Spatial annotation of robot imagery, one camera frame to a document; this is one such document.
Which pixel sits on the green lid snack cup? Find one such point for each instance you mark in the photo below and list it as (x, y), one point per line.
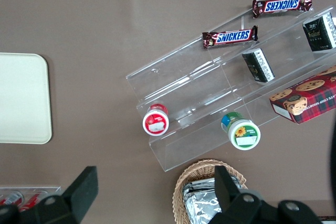
(242, 133)

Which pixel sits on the dark green tea box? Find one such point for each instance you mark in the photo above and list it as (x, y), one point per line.
(258, 65)
(319, 33)

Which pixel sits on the clear acrylic bottle rack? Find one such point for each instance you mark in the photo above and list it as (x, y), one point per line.
(52, 189)

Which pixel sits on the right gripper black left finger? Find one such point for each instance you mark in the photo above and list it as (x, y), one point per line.
(78, 192)

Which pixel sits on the red lid snack cup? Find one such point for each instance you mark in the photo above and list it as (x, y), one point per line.
(156, 123)

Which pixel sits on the Snickers chocolate bar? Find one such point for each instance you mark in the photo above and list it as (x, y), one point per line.
(282, 5)
(231, 37)

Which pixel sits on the cream plastic tray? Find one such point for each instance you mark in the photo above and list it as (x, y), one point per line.
(23, 98)

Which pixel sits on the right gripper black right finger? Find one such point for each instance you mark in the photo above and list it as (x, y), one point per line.
(225, 192)

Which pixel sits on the clear acrylic stepped shelf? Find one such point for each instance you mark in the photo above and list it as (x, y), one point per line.
(189, 58)

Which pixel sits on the foil wrapped packet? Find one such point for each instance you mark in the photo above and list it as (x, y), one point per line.
(202, 205)
(202, 183)

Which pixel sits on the red tartan cookie box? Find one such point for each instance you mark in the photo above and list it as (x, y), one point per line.
(307, 98)

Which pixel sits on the light wicker basket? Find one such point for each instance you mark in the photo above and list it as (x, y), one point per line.
(181, 182)

